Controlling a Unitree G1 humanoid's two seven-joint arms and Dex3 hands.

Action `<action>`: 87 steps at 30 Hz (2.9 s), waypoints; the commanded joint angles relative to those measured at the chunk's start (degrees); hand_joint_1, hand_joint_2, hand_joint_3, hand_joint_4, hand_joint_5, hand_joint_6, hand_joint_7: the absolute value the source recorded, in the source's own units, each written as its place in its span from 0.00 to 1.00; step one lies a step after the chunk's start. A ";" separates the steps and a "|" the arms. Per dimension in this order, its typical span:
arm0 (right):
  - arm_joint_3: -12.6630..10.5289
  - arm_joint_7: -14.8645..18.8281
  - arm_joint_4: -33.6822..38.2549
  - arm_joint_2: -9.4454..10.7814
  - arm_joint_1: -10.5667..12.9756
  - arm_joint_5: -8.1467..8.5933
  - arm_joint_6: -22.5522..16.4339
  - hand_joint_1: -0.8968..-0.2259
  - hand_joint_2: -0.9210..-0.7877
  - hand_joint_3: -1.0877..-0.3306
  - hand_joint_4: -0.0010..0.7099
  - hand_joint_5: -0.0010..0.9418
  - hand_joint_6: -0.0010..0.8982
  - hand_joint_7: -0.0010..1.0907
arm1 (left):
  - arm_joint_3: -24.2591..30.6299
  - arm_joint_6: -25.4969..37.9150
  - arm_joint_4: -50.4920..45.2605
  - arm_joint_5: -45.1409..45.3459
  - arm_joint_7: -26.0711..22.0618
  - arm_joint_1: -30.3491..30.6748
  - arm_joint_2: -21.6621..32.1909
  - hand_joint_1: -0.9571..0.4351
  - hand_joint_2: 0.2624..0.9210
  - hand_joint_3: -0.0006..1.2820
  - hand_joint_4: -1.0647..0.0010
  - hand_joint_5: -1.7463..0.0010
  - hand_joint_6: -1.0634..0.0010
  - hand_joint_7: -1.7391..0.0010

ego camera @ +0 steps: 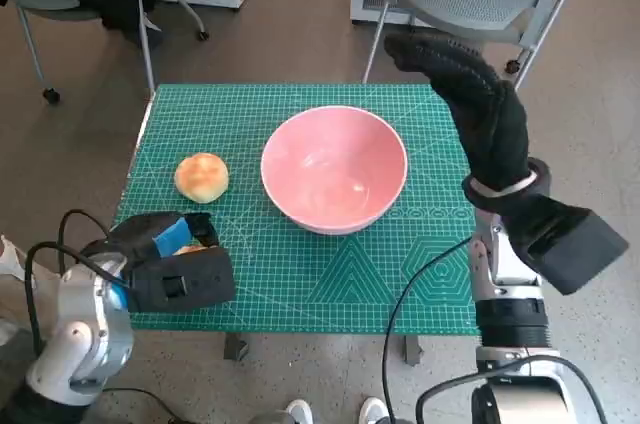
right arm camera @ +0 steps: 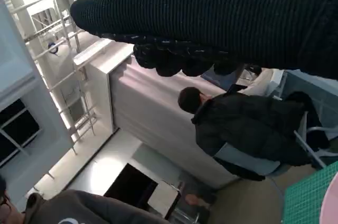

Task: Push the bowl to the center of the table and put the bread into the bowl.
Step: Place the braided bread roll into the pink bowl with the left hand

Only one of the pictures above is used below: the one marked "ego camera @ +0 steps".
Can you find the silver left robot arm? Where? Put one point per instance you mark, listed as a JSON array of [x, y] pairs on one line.
[[80, 324]]

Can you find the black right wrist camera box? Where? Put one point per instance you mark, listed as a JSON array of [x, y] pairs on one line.
[[575, 244]]

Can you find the green cutting mat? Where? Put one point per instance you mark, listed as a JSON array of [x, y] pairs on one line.
[[300, 274]]

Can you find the grey table leg bracket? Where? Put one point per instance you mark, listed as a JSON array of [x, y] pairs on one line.
[[236, 345], [413, 348]]

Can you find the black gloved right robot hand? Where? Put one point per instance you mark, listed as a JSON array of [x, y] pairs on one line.
[[490, 119]]

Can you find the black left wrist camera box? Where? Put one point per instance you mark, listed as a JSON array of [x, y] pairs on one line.
[[180, 284]]

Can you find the person in beige trousers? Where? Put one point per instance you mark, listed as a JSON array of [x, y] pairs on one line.
[[10, 259]]

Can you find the person with white shoes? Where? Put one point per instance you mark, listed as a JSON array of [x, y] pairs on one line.
[[300, 411]]

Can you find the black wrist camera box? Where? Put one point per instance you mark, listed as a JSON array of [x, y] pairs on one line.
[[180, 284], [575, 244]]

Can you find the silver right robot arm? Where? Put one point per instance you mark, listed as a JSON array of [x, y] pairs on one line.
[[505, 284]]

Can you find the round bread bun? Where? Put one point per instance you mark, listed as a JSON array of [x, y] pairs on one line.
[[202, 178]]

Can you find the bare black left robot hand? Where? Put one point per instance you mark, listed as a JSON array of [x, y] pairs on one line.
[[172, 239]]

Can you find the pink bowl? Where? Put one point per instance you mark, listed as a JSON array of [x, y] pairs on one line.
[[335, 164]]

